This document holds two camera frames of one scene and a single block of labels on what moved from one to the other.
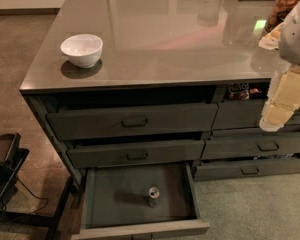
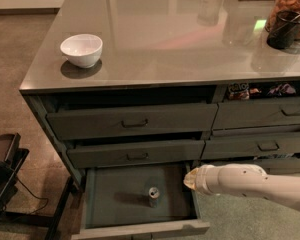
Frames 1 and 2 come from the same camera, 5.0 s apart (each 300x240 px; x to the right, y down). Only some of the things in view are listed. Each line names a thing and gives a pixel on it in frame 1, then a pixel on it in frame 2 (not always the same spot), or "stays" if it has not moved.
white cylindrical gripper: [297, 37] to [203, 179]
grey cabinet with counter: [140, 75] stays
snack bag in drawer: [238, 91] stays
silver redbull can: [153, 194] stays
